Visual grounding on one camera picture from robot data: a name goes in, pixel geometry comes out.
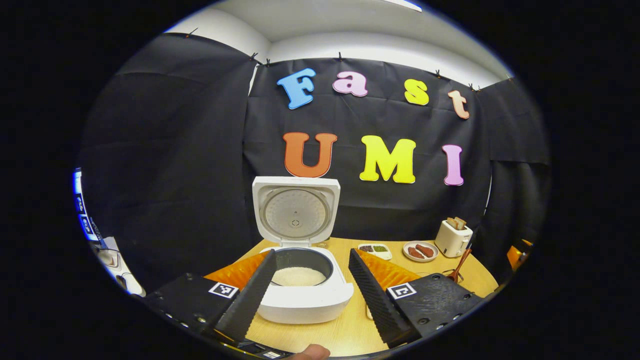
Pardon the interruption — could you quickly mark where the white side desk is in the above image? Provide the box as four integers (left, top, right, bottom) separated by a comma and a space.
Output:
92, 237, 146, 297

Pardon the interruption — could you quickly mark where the white divided bean dish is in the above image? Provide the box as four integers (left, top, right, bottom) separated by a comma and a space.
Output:
358, 243, 393, 261

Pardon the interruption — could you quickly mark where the black backdrop cloth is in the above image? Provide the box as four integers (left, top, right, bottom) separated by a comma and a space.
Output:
77, 32, 551, 296

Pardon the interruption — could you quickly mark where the white round plate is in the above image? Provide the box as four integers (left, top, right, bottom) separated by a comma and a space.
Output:
402, 241, 440, 263

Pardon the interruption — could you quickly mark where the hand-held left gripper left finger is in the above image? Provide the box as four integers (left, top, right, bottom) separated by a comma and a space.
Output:
142, 249, 277, 346

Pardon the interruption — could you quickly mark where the brown wooden spoon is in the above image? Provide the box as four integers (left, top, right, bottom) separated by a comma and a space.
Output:
446, 248, 472, 283

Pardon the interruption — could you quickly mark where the white toaster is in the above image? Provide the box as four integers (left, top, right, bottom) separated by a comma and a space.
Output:
435, 220, 474, 258

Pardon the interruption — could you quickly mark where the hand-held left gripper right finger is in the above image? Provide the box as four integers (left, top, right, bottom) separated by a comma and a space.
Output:
348, 248, 485, 348

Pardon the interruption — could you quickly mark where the computer monitor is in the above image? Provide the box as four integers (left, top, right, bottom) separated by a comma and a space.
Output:
72, 170, 101, 241

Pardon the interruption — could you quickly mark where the white rice cooker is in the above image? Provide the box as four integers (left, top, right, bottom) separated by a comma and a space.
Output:
251, 176, 355, 325

